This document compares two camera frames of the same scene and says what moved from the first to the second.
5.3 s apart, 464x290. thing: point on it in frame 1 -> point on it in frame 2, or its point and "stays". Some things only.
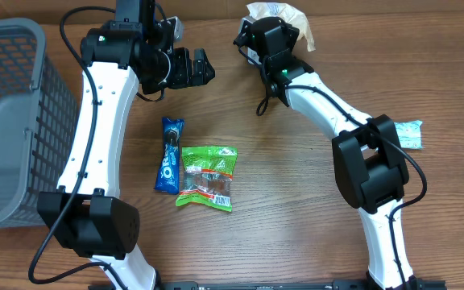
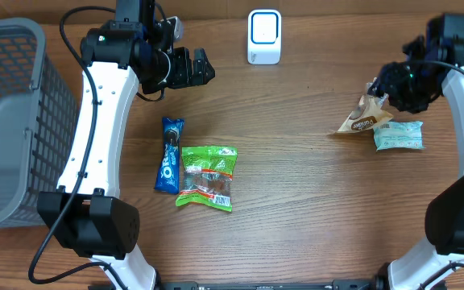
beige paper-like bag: (286, 12) -> (367, 113)
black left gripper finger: (201, 62) stays
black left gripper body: (180, 74) stays
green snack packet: (207, 175) stays
